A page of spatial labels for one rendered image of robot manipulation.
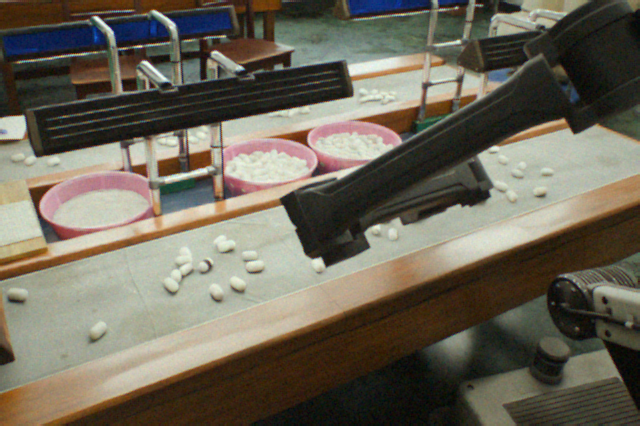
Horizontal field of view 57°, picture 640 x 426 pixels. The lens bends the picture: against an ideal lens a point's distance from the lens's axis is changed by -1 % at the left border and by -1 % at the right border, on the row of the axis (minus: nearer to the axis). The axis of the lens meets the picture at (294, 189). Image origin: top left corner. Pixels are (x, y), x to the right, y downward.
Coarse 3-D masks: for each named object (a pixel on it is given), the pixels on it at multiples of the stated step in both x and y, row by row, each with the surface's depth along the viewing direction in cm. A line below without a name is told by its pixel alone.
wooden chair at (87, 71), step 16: (64, 0) 316; (64, 16) 319; (80, 16) 323; (112, 16) 329; (144, 48) 340; (80, 64) 327; (96, 64) 328; (128, 64) 330; (80, 80) 304; (96, 80) 304; (128, 80) 309; (80, 96) 306
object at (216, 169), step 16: (144, 64) 114; (208, 64) 124; (224, 64) 116; (144, 80) 118; (160, 80) 106; (240, 80) 111; (144, 144) 125; (176, 176) 133; (192, 176) 134; (224, 176) 139; (224, 192) 141; (160, 208) 133
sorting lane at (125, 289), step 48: (528, 144) 176; (576, 144) 177; (624, 144) 178; (528, 192) 151; (576, 192) 151; (192, 240) 129; (240, 240) 130; (288, 240) 130; (384, 240) 131; (432, 240) 131; (0, 288) 114; (48, 288) 114; (96, 288) 114; (144, 288) 115; (192, 288) 115; (288, 288) 116; (48, 336) 103; (144, 336) 103; (0, 384) 93
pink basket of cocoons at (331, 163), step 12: (312, 132) 174; (324, 132) 179; (336, 132) 181; (348, 132) 182; (372, 132) 180; (384, 132) 178; (312, 144) 166; (396, 144) 172; (324, 156) 163; (336, 156) 160; (324, 168) 167; (336, 168) 163
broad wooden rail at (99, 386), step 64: (448, 256) 121; (512, 256) 125; (576, 256) 139; (256, 320) 104; (320, 320) 104; (384, 320) 112; (448, 320) 123; (64, 384) 90; (128, 384) 91; (192, 384) 94; (256, 384) 102; (320, 384) 111
